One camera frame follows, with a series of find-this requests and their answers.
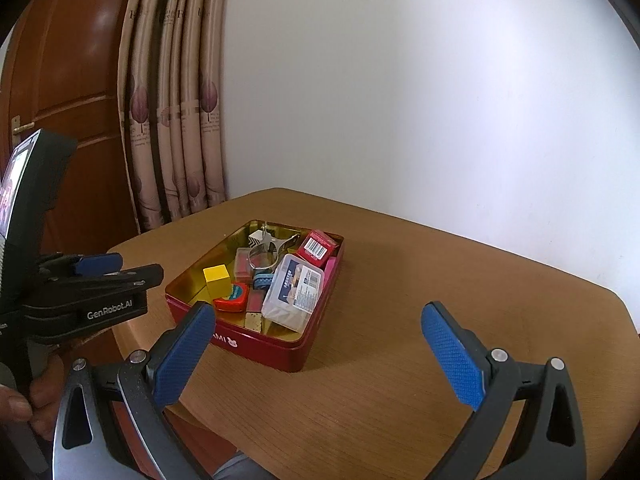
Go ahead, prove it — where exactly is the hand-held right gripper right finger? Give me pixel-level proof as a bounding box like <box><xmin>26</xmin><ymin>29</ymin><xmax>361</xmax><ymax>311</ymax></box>
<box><xmin>421</xmin><ymin>301</ymin><xmax>588</xmax><ymax>480</ymax></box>

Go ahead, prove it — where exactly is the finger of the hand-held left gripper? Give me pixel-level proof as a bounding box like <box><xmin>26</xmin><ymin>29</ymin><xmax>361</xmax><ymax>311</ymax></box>
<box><xmin>45</xmin><ymin>263</ymin><xmax>164</xmax><ymax>295</ymax></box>
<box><xmin>37</xmin><ymin>253</ymin><xmax>124</xmax><ymax>281</ymax></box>

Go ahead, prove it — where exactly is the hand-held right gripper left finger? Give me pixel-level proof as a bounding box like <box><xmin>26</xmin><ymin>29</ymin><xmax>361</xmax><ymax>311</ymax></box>
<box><xmin>52</xmin><ymin>301</ymin><xmax>217</xmax><ymax>480</ymax></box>

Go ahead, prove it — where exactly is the yellow wooden cube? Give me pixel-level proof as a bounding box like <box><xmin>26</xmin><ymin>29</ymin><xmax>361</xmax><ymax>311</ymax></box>
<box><xmin>202</xmin><ymin>264</ymin><xmax>231</xmax><ymax>301</ymax></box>

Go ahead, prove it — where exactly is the red tape measure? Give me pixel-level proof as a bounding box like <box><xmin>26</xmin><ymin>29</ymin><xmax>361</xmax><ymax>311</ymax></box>
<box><xmin>212</xmin><ymin>282</ymin><xmax>249</xmax><ymax>311</ymax></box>

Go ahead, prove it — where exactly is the pink lip gloss tube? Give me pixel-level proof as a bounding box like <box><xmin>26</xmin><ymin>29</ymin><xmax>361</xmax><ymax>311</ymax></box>
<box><xmin>244</xmin><ymin>290</ymin><xmax>266</xmax><ymax>333</ymax></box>

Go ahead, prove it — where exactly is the red metal tin box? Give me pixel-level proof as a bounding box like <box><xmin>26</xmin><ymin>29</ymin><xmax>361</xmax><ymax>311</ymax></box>
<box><xmin>165</xmin><ymin>219</ymin><xmax>345</xmax><ymax>373</ymax></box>

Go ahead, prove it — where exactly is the clear case with pink insert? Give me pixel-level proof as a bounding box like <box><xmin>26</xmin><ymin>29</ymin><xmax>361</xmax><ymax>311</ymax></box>
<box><xmin>234</xmin><ymin>247</ymin><xmax>261</xmax><ymax>281</ymax></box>

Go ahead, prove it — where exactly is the clear plastic box with label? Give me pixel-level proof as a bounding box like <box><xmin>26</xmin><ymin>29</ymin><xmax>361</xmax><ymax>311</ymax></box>
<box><xmin>261</xmin><ymin>253</ymin><xmax>324</xmax><ymax>333</ymax></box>

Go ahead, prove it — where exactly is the metal spring clip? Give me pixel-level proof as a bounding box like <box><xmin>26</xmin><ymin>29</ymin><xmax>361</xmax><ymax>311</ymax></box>
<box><xmin>245</xmin><ymin>230</ymin><xmax>301</xmax><ymax>271</ymax></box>

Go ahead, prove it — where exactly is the small red cardboard box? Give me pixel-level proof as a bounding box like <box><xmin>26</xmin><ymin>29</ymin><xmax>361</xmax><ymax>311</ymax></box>
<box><xmin>296</xmin><ymin>229</ymin><xmax>340</xmax><ymax>267</ymax></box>

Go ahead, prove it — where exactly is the person's left hand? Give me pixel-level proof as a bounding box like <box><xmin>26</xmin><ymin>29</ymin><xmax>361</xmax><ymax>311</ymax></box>
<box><xmin>0</xmin><ymin>355</ymin><xmax>66</xmax><ymax>438</ymax></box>

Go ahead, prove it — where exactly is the brown wooden door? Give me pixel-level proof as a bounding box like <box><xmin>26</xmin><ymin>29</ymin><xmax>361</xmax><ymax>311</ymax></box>
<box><xmin>0</xmin><ymin>0</ymin><xmax>140</xmax><ymax>261</ymax></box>

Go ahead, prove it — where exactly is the beige printed curtain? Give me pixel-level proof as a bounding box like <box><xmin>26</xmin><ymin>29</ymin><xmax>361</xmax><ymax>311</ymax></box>
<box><xmin>117</xmin><ymin>0</ymin><xmax>231</xmax><ymax>233</ymax></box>

